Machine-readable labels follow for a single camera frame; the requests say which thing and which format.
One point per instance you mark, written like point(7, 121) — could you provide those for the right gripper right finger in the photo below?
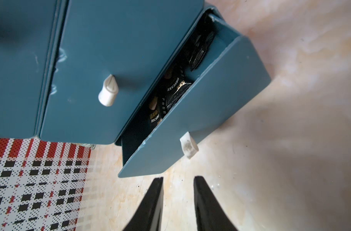
point(209, 214)

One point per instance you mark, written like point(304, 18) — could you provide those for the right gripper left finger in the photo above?
point(148, 216)

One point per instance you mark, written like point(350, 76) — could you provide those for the teal bottom drawer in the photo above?
point(230, 75)

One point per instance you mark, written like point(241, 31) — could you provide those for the teal drawer cabinet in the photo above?
point(76, 71)

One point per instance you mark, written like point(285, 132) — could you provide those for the black cookie packet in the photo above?
point(173, 86)
point(154, 113)

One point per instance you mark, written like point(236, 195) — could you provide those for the black cookie packet barcode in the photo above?
point(200, 42)

